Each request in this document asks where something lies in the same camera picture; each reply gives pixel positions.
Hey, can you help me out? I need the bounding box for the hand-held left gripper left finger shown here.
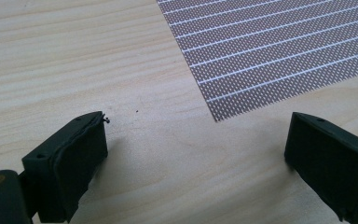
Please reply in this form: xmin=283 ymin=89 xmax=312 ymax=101
xmin=21 ymin=110 xmax=111 ymax=224

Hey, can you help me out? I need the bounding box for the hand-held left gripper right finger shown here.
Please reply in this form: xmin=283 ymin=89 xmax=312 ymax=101
xmin=283 ymin=111 xmax=358 ymax=224

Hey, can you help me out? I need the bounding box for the brown dotted striped mat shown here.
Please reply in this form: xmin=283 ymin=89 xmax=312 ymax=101
xmin=156 ymin=0 xmax=358 ymax=122

